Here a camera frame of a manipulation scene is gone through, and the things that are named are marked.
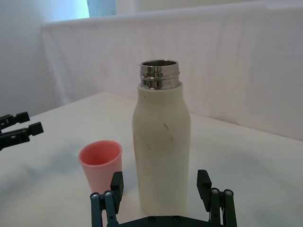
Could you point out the white table cloth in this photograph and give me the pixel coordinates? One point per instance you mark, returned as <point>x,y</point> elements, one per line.
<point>236,170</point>

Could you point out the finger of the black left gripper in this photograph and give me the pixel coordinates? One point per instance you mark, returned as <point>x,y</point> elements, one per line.
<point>21,117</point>
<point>33,128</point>

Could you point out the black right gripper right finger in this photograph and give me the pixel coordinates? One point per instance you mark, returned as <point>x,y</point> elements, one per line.
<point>204,186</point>

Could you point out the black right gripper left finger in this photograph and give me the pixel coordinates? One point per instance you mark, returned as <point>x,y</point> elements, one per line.
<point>116,186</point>

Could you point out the cream vacuum bottle steel neck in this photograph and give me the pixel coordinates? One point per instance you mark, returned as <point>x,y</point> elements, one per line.
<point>161,153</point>

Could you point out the white curtain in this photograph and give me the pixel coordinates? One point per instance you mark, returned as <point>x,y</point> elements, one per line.
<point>225,59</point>

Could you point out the pink plastic cup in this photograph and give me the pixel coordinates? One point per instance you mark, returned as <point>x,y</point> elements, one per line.
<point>101,172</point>

